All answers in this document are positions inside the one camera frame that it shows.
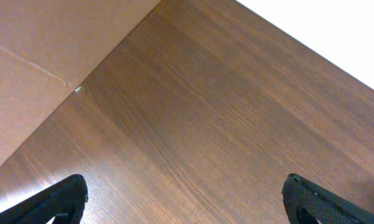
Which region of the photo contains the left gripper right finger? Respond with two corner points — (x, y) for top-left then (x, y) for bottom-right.
(282, 173), (374, 224)

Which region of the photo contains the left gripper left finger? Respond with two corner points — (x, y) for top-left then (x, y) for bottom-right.
(0, 174), (88, 224)

